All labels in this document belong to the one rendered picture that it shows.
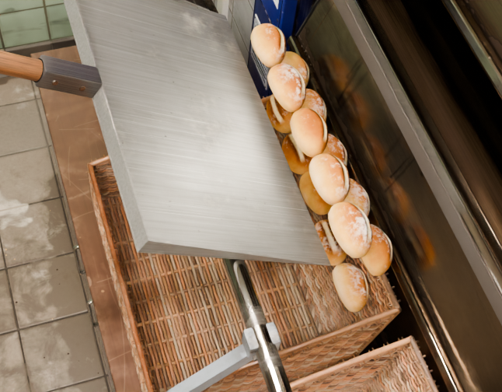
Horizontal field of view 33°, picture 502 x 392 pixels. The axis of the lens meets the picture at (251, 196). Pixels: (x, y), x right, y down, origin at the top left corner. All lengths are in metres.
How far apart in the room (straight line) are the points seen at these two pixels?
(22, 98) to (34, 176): 0.32
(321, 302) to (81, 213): 0.58
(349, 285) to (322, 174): 0.26
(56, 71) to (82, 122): 0.90
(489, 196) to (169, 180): 0.44
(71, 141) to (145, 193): 0.90
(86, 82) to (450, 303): 0.68
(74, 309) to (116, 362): 0.72
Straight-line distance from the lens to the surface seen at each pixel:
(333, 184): 1.40
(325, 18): 1.70
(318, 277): 1.79
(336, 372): 1.54
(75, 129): 2.06
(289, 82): 1.51
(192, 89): 1.38
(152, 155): 1.21
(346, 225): 1.36
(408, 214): 1.48
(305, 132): 1.46
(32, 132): 2.80
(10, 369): 2.42
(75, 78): 1.19
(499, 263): 0.96
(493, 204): 1.03
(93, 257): 1.87
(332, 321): 1.76
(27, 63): 1.17
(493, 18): 1.11
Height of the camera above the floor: 2.22
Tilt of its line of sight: 57 degrees down
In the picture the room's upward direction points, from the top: 8 degrees clockwise
